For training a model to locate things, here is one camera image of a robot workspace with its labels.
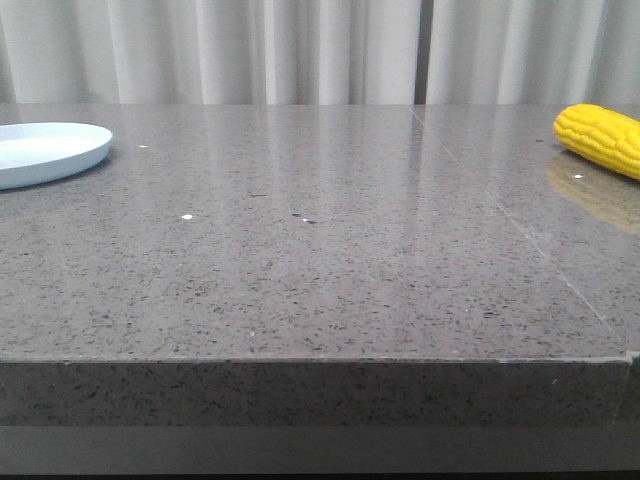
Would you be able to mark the light blue round plate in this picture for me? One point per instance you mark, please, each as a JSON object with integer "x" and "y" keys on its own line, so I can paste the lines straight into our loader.
{"x": 36, "y": 153}

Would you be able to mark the yellow corn cob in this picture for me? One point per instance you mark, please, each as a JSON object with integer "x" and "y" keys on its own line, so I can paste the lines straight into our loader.
{"x": 603, "y": 136}

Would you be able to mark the white pleated curtain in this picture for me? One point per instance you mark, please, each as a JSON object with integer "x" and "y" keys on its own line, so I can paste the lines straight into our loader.
{"x": 320, "y": 52}

